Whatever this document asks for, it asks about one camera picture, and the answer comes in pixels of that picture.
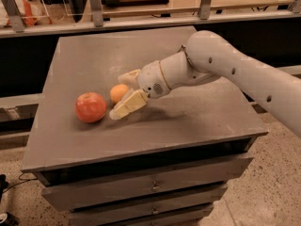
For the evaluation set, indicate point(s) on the dark tool with wooden handle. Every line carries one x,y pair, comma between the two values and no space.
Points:
122,3

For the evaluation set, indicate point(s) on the top drawer with knob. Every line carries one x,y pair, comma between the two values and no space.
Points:
145,182

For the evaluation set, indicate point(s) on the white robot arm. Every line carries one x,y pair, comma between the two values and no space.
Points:
205,58

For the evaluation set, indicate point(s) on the metal railing frame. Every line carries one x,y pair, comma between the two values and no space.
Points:
98,18

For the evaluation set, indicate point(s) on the grey drawer cabinet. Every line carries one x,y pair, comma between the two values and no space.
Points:
189,124

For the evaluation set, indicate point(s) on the small orange fruit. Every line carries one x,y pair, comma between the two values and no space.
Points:
117,92

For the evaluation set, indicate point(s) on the orange white plastic bag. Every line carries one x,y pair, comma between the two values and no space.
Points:
23,11

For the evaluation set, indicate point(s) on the drawer with knob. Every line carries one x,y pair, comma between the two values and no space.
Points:
145,182
147,206

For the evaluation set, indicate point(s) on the middle drawer with knob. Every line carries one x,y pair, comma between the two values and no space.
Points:
147,206

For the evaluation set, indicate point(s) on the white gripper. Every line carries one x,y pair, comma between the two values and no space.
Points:
150,78

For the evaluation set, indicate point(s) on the red apple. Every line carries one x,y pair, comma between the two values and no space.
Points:
90,107

